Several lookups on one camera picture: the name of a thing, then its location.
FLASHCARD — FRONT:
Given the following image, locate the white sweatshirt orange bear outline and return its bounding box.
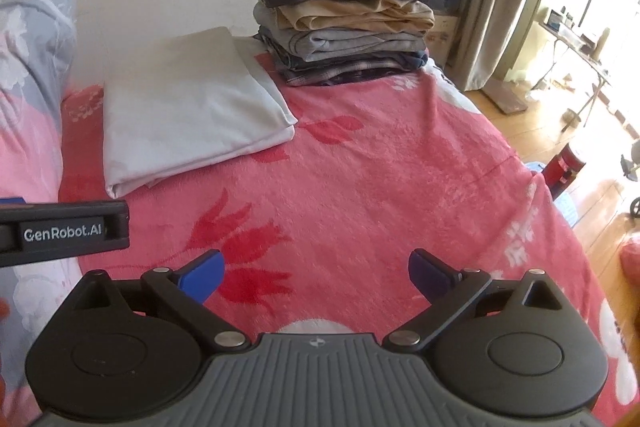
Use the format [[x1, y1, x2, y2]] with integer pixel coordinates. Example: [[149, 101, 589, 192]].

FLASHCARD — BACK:
[[103, 27, 297, 198]]

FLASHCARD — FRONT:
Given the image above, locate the folding table by window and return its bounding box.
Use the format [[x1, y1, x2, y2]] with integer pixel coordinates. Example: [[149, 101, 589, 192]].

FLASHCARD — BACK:
[[527, 10, 611, 133]]

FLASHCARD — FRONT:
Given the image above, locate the stack of folded clothes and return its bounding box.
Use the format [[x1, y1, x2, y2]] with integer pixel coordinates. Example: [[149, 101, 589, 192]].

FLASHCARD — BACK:
[[253, 0, 435, 87]]

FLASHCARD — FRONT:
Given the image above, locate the pink floral bed blanket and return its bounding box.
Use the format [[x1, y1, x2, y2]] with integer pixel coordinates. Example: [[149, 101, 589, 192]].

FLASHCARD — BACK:
[[80, 72, 639, 425]]

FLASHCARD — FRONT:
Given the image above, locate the light blue plastic stool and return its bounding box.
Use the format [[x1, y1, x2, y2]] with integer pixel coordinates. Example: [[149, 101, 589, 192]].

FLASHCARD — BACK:
[[525, 161, 579, 228]]

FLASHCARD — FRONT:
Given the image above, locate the pink bag in plastic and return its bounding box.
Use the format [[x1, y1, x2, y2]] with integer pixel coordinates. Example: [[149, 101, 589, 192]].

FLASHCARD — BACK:
[[620, 233, 640, 288]]

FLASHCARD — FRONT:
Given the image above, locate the grey pink floral pillow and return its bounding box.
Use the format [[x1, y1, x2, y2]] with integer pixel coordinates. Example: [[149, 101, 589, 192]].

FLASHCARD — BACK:
[[1, 0, 80, 425]]

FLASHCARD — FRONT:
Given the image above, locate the wheelchair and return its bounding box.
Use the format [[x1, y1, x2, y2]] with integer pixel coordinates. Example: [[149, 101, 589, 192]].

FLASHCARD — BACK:
[[620, 140, 640, 219]]

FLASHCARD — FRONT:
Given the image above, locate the cardboard box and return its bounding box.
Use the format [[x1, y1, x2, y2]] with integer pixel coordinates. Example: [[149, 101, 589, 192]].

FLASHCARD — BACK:
[[426, 12, 460, 68]]

